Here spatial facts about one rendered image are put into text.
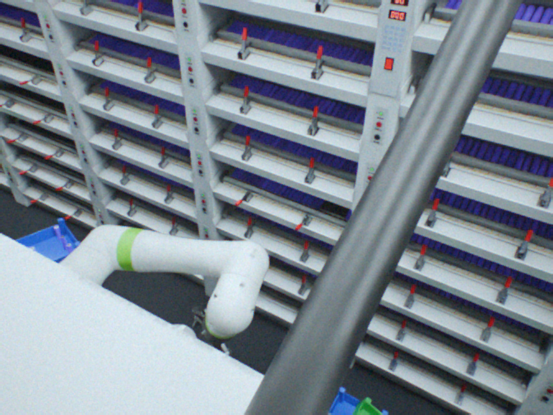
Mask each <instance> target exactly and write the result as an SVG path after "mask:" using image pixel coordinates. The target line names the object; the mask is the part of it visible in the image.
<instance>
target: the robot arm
mask: <svg viewBox="0 0 553 415"><path fill-rule="evenodd" d="M59 264H61V265H62V266H64V267H65V268H68V269H69V270H71V271H73V272H74V273H77V274H79V275H81V276H83V277H85V278H86V279H88V280H90V281H92V282H93V283H95V284H97V285H99V286H102V283H103V282H104V280H105V279H106V278H107V277H108V276H109V275H110V274H111V273H112V272H113V271H114V270H121V271H133V272H138V273H153V272H172V273H191V274H197V275H203V276H208V277H219V278H220V279H219V281H218V283H217V285H216V288H215V290H214V292H213V293H212V296H211V299H210V300H209V302H208V305H207V308H206V307H203V306H201V305H200V306H198V307H194V308H192V312H193V313H195V315H194V319H195V320H194V322H193V325H192V326H193V328H194V327H196V326H198V325H200V324H202V334H204V337H205V339H206V340H207V341H208V342H209V343H212V345H213V347H214V348H215V349H217V350H218V351H220V352H223V353H224V354H226V355H227V356H229V357H231V353H232V351H231V350H230V349H227V348H226V344H227V343H228V342H229V341H230V340H231V339H232V338H233V337H234V336H235V335H236V334H237V333H239V332H241V331H243V330H244V329H246V328H247V327H248V326H249V324H250V322H251V320H252V318H253V312H254V307H255V303H256V300H257V296H258V291H259V288H260V286H261V284H262V282H263V280H264V278H265V276H266V274H267V271H268V269H269V256H268V253H267V251H266V250H265V249H264V248H263V247H262V246H261V245H260V244H259V243H256V242H253V241H249V240H244V241H219V240H199V239H192V238H186V237H181V236H175V235H167V234H163V233H160V232H156V231H151V230H149V231H147V230H143V229H137V228H131V227H126V226H114V225H104V226H99V227H97V228H95V229H94V230H93V231H91V232H90V233H89V234H88V236H87V237H86V238H85V239H84V240H83V241H82V242H81V243H80V244H79V245H78V248H77V249H76V250H74V251H73V252H71V253H70V254H69V255H68V256H67V257H66V258H65V259H64V260H63V261H62V262H61V263H59ZM173 326H175V327H176V328H177V329H180V330H182V331H184V332H185V333H187V334H189V335H191V336H193V337H194V338H196V335H195V333H194V332H193V330H192V329H191V328H189V327H188V326H186V325H183V324H173Z"/></svg>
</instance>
